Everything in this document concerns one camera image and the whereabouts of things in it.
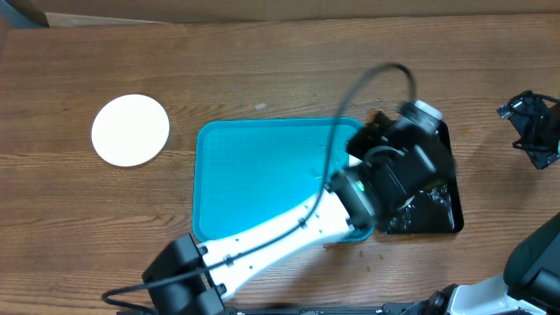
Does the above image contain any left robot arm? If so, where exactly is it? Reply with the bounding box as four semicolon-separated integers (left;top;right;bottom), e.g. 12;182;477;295
143;101;455;314

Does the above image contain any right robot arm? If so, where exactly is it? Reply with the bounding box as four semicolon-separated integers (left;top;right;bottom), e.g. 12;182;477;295
400;90;559;314

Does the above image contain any black plastic tray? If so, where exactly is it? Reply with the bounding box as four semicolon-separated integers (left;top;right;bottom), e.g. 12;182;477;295
347;111;465;235

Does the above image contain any teal plastic tray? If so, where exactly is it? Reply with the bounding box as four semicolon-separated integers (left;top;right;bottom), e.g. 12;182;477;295
192;117;362;242

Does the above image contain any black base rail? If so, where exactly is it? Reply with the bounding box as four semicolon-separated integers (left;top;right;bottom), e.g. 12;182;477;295
116;301;432;315

